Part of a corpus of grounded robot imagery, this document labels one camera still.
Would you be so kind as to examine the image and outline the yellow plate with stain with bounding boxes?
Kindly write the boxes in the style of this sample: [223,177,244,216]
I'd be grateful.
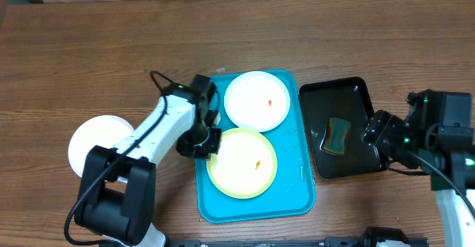
[206,128,278,200]

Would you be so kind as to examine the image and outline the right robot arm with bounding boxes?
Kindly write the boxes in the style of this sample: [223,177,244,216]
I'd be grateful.
[362,89,474,246]

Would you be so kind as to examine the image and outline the black rectangular tray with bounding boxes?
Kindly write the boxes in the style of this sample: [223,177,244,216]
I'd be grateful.
[299,76,388,180]

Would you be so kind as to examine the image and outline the green yellow sponge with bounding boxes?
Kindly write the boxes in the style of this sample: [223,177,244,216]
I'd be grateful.
[322,117,351,156]

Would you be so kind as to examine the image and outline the white plate with stain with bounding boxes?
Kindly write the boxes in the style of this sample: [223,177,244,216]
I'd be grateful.
[224,71,291,132]

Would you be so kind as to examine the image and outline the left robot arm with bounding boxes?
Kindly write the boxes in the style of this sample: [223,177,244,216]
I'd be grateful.
[64,74,221,247]

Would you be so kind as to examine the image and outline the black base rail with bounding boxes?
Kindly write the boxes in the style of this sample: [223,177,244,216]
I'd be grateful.
[166,227,430,247]

